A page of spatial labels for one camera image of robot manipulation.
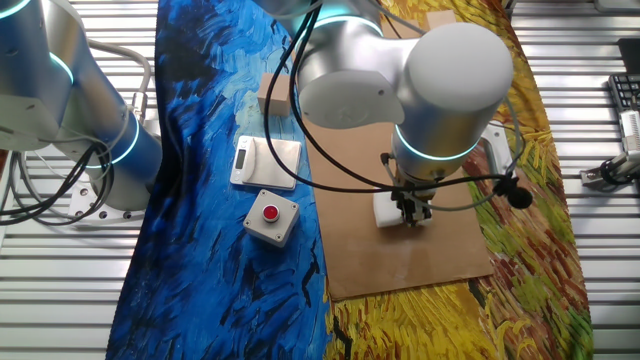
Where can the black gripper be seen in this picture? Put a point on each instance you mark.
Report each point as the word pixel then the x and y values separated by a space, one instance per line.
pixel 410 194

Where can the white sponge block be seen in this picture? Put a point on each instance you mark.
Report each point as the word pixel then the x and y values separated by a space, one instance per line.
pixel 385 212

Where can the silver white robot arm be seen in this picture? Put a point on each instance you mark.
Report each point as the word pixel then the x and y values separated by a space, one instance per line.
pixel 450 75

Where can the brown cardboard sheet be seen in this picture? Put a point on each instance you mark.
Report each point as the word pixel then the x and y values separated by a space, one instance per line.
pixel 360 260

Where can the silver kitchen scale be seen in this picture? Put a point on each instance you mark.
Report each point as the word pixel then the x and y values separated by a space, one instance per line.
pixel 275 165

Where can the grey box red button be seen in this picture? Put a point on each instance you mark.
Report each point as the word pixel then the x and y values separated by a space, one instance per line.
pixel 260 227

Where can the wooden block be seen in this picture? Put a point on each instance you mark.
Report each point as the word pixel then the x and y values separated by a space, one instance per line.
pixel 440 17
pixel 270 95

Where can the blue yellow painted tablecloth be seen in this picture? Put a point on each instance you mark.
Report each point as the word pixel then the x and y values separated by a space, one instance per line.
pixel 210 280

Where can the black keyboard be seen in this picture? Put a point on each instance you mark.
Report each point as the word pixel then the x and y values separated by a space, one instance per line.
pixel 625 92

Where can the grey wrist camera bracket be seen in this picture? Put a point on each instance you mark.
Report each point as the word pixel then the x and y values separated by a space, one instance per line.
pixel 497 145

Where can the small silver camera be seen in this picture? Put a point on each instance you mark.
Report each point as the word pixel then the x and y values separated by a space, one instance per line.
pixel 625 167

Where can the ribbed silver camera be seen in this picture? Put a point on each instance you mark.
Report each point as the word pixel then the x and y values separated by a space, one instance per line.
pixel 631 130

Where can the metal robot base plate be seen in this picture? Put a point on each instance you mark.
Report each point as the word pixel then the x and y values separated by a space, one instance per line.
pixel 80 200

